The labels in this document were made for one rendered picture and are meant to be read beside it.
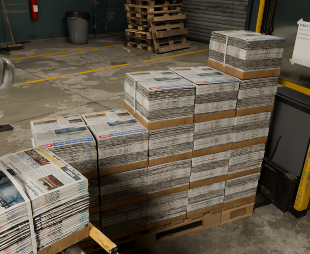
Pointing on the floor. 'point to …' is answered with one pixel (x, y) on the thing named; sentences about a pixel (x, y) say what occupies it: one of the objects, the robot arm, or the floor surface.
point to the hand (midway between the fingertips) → (8, 149)
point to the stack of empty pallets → (142, 39)
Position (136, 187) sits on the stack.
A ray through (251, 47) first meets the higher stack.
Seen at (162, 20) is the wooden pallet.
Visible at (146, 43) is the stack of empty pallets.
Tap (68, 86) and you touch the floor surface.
